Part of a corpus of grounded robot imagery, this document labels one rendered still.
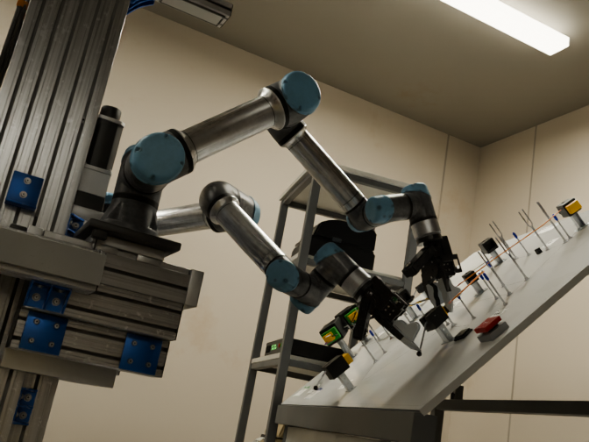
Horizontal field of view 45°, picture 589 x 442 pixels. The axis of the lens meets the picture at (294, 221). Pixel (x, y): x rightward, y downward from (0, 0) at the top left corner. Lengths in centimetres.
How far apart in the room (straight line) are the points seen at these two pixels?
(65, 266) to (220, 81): 292
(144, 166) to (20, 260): 34
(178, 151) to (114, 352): 50
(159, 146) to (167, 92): 258
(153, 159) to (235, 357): 255
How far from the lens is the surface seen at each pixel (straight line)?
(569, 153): 464
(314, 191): 288
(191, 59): 437
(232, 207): 196
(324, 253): 189
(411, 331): 185
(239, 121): 178
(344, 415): 197
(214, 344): 406
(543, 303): 174
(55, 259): 159
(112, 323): 172
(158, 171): 166
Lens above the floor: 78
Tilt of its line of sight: 16 degrees up
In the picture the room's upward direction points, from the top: 11 degrees clockwise
